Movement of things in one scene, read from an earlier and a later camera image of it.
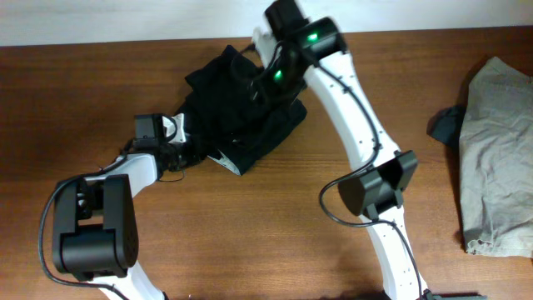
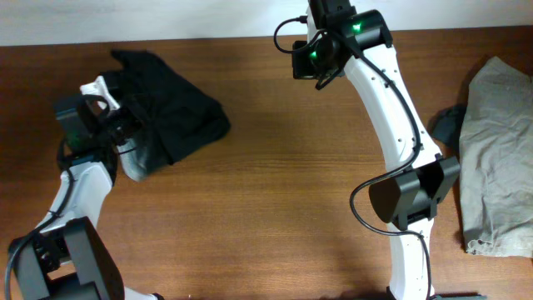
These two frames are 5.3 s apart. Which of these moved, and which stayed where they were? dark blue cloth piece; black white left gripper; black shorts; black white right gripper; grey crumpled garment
Moved: black white right gripper; black white left gripper; black shorts
Stayed: grey crumpled garment; dark blue cloth piece
